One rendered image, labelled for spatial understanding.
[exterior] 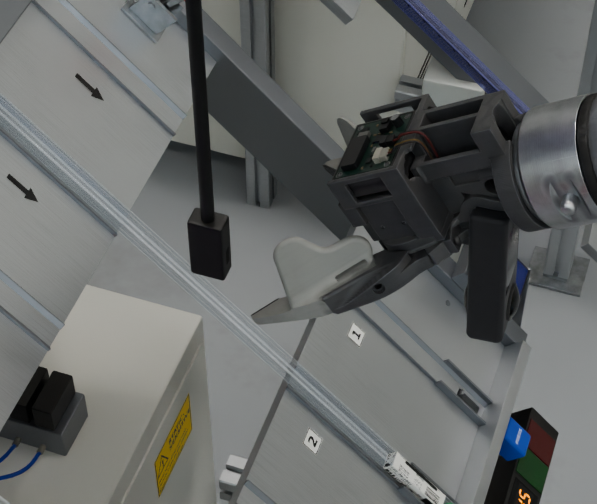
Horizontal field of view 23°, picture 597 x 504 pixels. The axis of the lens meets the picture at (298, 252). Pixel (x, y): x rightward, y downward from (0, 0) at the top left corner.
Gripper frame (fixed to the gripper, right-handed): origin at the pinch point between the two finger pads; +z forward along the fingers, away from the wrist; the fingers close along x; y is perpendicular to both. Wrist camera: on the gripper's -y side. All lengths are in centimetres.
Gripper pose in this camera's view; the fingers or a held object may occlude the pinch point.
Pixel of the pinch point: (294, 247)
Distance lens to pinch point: 100.4
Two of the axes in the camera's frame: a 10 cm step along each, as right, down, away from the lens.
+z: -7.9, 1.6, 5.9
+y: -5.1, -6.9, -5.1
